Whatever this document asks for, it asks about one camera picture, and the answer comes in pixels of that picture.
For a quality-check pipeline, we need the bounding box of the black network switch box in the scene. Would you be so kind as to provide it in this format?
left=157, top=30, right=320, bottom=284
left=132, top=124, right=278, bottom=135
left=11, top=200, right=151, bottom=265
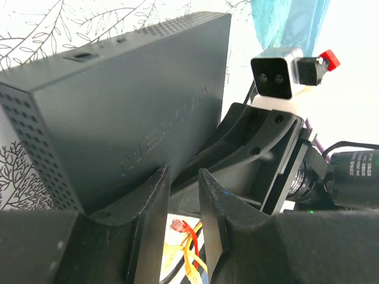
left=1, top=11, right=231, bottom=214

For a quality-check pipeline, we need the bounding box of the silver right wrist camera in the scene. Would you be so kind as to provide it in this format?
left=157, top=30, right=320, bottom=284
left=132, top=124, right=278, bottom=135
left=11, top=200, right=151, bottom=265
left=250, top=47, right=341, bottom=100

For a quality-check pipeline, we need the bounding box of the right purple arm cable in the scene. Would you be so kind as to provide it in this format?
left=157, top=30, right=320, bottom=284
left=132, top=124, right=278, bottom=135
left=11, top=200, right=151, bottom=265
left=304, top=117, right=326, bottom=154

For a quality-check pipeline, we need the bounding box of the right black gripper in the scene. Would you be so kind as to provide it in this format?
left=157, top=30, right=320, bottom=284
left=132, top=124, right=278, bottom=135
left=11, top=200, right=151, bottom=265
left=168, top=103, right=378, bottom=216

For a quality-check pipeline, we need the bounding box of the floral patterned table mat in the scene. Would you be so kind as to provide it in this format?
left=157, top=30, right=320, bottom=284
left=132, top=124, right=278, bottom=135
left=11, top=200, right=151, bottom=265
left=0, top=0, right=261, bottom=284

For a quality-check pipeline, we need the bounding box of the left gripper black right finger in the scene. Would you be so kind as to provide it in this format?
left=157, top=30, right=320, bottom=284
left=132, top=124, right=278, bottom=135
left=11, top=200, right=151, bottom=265
left=198, top=169, right=378, bottom=283

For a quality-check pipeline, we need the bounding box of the red ethernet cable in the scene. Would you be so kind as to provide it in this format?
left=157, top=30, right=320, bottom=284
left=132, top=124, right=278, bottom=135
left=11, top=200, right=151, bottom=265
left=170, top=219, right=201, bottom=270

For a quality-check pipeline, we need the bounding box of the yellow ethernet cable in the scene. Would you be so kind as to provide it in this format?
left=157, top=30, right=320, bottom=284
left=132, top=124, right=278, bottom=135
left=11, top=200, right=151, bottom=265
left=183, top=221, right=210, bottom=284
left=162, top=242, right=190, bottom=276

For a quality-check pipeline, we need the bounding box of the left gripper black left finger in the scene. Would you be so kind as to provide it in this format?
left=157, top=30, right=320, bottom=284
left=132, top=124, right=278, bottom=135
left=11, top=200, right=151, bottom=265
left=1, top=167, right=171, bottom=283

